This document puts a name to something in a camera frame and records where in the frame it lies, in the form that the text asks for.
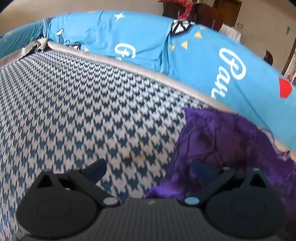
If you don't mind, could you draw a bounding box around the houndstooth sofa seat cover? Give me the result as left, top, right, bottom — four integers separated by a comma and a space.
0, 38, 296, 241

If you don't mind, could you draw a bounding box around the blue printed sofa back cover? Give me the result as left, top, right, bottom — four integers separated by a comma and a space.
1, 11, 295, 150

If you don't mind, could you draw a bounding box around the dark wooden chair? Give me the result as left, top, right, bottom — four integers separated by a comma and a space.
263, 50, 273, 66
162, 0, 224, 32

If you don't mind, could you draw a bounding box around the red patterned cloth on chair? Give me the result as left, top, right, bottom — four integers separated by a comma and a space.
158, 0, 196, 20

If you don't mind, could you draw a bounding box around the brown wooden door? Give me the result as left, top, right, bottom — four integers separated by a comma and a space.
213, 0, 242, 27

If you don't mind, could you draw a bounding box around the purple floral garment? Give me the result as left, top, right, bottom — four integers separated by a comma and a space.
146, 108, 295, 240

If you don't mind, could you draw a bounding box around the white clothed dining table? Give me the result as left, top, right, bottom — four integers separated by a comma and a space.
219, 24, 241, 43

